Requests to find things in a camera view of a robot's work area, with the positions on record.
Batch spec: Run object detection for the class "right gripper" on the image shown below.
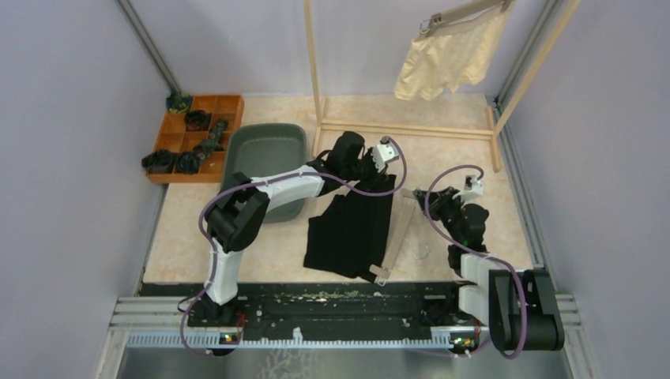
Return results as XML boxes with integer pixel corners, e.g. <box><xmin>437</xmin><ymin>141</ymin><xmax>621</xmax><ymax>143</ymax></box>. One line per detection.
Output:
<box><xmin>416</xmin><ymin>187</ymin><xmax>466</xmax><ymax>244</ymax></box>

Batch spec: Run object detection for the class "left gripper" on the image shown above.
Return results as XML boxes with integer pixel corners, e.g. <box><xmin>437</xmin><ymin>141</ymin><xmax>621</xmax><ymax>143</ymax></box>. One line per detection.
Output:
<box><xmin>342</xmin><ymin>146</ymin><xmax>388</xmax><ymax>191</ymax></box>

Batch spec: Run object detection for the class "black garment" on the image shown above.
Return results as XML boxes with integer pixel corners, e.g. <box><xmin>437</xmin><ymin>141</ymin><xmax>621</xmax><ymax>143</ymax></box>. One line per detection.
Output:
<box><xmin>303</xmin><ymin>191</ymin><xmax>393</xmax><ymax>283</ymax></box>

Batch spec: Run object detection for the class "beige cotton underwear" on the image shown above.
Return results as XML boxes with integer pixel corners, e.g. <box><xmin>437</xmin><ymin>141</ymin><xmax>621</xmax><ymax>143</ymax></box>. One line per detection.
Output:
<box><xmin>394</xmin><ymin>6</ymin><xmax>514</xmax><ymax>101</ymax></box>

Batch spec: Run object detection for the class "beige clip hanger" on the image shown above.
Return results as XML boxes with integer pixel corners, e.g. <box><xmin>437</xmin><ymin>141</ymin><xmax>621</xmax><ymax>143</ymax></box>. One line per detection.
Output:
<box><xmin>414</xmin><ymin>0</ymin><xmax>515</xmax><ymax>40</ymax></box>

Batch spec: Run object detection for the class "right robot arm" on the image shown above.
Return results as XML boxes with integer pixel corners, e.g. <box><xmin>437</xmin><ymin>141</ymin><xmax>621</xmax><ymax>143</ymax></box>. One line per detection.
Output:
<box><xmin>412</xmin><ymin>187</ymin><xmax>565</xmax><ymax>353</ymax></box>

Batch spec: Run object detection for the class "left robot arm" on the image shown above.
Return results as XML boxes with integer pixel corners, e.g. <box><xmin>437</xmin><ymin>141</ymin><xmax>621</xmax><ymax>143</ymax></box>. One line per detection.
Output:
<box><xmin>198</xmin><ymin>131</ymin><xmax>408</xmax><ymax>327</ymax></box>

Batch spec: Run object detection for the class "dark green plastic bin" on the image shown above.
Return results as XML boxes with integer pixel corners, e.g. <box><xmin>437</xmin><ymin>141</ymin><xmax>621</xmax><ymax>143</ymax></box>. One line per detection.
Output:
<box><xmin>220</xmin><ymin>123</ymin><xmax>307</xmax><ymax>190</ymax></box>

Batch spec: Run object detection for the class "orange compartment tray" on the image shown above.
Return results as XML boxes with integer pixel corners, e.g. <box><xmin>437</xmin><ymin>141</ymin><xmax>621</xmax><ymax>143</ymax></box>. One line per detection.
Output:
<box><xmin>145</xmin><ymin>95</ymin><xmax>245</xmax><ymax>184</ymax></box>

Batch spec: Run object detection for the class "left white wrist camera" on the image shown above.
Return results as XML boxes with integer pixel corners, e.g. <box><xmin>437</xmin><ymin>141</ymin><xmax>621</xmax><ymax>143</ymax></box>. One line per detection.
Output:
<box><xmin>371</xmin><ymin>136</ymin><xmax>400</xmax><ymax>172</ymax></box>

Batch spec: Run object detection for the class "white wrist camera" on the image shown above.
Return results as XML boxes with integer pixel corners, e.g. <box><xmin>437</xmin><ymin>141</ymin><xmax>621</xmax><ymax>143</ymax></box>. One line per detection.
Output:
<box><xmin>460</xmin><ymin>175</ymin><xmax>484</xmax><ymax>202</ymax></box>
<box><xmin>371</xmin><ymin>136</ymin><xmax>400</xmax><ymax>172</ymax></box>

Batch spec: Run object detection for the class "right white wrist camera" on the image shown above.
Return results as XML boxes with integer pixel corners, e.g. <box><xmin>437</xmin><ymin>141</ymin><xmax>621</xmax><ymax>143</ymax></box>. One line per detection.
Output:
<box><xmin>460</xmin><ymin>175</ymin><xmax>484</xmax><ymax>202</ymax></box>

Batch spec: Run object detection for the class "wooden clothes rack frame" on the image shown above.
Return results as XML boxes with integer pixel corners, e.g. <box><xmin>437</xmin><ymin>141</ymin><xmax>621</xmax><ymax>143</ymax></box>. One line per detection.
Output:
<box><xmin>303</xmin><ymin>1</ymin><xmax>580</xmax><ymax>172</ymax></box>

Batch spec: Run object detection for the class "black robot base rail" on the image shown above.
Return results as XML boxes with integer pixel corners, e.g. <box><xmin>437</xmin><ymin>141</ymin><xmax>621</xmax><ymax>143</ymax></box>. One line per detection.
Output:
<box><xmin>186</xmin><ymin>282</ymin><xmax>481</xmax><ymax>342</ymax></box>

